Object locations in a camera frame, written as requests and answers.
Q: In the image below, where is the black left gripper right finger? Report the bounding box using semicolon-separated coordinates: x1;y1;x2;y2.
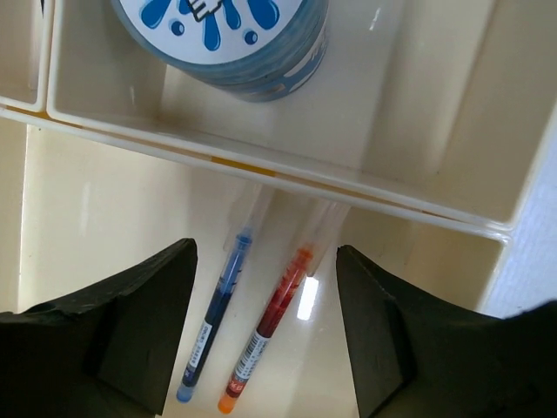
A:
336;246;556;417

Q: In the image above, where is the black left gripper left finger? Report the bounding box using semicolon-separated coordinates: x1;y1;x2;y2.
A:
1;239;198;417

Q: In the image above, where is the blue gel pen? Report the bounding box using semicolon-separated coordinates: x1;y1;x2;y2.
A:
176;185;273;403

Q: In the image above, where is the red-orange gel pen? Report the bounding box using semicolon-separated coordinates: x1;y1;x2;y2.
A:
218;199;350;414

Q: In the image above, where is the blue tape roll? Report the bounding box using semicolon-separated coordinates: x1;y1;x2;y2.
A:
111;0;329;102

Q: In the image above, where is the cream compartment tray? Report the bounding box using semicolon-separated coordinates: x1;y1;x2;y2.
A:
1;1;556;417

